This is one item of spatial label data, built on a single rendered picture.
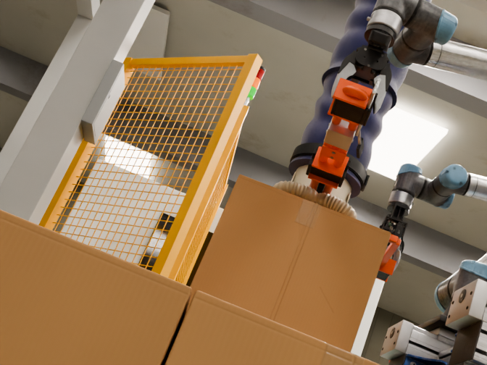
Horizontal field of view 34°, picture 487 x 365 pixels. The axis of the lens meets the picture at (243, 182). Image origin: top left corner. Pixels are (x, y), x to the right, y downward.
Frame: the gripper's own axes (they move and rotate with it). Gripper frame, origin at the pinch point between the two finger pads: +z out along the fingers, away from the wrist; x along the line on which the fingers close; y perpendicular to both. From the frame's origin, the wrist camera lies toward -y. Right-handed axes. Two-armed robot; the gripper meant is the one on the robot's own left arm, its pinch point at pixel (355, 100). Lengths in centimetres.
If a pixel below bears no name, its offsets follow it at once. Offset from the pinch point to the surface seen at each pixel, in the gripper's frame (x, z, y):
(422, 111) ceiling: -57, -279, 445
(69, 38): 204, -168, 339
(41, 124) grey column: 110, -19, 131
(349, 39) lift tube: 8, -50, 52
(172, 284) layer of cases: 13, 67, -57
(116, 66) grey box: 94, -53, 130
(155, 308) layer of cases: 13, 71, -57
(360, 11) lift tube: 8, -61, 52
